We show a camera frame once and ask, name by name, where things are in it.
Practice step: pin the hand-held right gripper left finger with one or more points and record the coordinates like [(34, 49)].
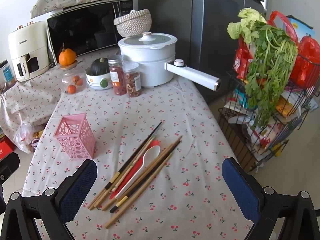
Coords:
[(77, 192)]

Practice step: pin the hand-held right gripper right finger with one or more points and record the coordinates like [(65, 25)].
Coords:
[(240, 192)]

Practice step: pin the pink perforated utensil holder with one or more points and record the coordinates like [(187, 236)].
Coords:
[(75, 137)]

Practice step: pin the white spoon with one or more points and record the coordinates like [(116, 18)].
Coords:
[(152, 152)]

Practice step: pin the red box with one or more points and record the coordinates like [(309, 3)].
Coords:
[(5, 150)]

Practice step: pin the white plastic bag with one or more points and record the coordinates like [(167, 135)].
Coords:
[(23, 135)]

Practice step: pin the pile of assorted packets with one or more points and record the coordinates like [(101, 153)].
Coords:
[(262, 135)]

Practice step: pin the box with blue label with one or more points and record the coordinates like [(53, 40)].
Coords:
[(6, 73)]

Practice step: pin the small orange fruit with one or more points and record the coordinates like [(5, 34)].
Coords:
[(74, 79), (79, 82), (71, 89)]

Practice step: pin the clear glass jar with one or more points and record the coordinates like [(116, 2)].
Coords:
[(65, 78)]

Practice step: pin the cherry print tablecloth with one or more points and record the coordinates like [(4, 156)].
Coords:
[(175, 105)]

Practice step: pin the white bowl green print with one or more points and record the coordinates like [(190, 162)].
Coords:
[(93, 82)]

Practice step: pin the jar of red berries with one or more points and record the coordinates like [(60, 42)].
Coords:
[(117, 80)]

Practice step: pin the jar of dried slices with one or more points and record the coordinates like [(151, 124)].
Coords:
[(131, 85)]

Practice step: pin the cream air fryer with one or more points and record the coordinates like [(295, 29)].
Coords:
[(27, 45)]

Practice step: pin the orange tangerine with stem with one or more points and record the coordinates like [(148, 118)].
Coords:
[(67, 57)]

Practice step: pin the dark green squash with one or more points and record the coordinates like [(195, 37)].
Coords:
[(98, 67)]

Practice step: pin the bunch of cilantro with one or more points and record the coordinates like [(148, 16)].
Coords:
[(270, 67)]

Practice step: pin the red snack packets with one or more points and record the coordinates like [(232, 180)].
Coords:
[(241, 62)]

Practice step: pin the white electric pot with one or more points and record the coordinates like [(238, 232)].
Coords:
[(152, 65)]

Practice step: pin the red plastic bag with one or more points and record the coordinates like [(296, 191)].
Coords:
[(306, 60)]

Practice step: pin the black microwave oven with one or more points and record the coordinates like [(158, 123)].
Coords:
[(82, 30)]

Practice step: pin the grey refrigerator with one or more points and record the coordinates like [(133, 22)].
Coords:
[(220, 30)]

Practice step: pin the napa cabbage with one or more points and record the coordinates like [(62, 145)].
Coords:
[(246, 27)]

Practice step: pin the white glass pot lid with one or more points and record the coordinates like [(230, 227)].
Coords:
[(147, 40)]

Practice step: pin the woven lidded basket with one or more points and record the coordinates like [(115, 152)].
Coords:
[(135, 25)]

